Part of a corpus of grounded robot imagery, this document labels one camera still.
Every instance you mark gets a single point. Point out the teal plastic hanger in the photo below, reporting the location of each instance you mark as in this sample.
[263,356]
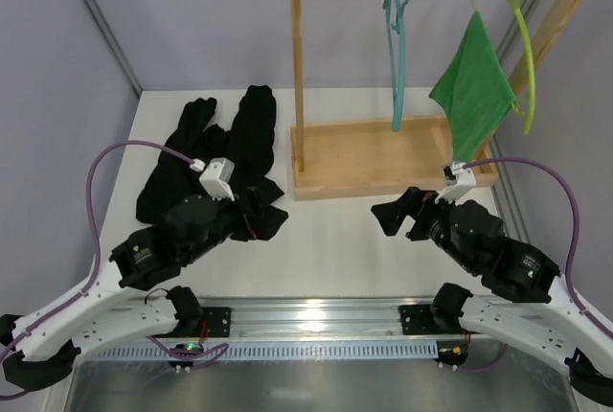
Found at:
[396,39]

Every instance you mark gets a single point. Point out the green microfibre cloth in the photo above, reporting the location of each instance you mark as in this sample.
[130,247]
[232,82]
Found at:
[473,91]

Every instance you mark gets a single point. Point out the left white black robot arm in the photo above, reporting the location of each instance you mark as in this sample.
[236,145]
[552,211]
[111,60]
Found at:
[42,348]

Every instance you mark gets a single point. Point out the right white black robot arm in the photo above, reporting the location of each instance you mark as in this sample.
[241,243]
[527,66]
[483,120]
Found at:
[538,317]

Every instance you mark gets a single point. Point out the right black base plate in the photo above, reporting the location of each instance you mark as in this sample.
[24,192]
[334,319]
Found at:
[416,319]

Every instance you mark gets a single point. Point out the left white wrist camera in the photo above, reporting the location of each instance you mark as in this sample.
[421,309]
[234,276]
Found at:
[214,177]

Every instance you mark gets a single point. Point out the grey slotted cable duct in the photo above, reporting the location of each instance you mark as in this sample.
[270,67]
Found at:
[291,351]

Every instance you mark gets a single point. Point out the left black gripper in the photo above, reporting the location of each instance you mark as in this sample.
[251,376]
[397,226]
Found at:
[245,214]

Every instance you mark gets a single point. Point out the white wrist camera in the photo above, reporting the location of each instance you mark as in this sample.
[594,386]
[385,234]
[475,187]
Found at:
[459,182]
[214,177]

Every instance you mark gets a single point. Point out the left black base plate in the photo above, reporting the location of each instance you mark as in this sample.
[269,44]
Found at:
[216,322]

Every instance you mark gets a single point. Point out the aluminium mounting rail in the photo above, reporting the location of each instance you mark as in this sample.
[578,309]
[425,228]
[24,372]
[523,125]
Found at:
[313,317]

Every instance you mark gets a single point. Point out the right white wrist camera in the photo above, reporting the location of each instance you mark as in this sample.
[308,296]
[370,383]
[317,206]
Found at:
[459,182]

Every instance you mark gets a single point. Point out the black trousers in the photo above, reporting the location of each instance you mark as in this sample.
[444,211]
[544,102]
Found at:
[248,143]

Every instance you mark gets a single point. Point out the wooden clothes rack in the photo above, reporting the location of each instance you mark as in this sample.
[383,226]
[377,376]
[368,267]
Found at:
[366,157]

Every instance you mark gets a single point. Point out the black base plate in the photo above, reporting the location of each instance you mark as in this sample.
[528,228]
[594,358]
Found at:
[416,319]
[216,322]

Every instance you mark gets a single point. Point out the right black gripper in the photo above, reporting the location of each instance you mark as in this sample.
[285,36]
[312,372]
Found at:
[420,216]

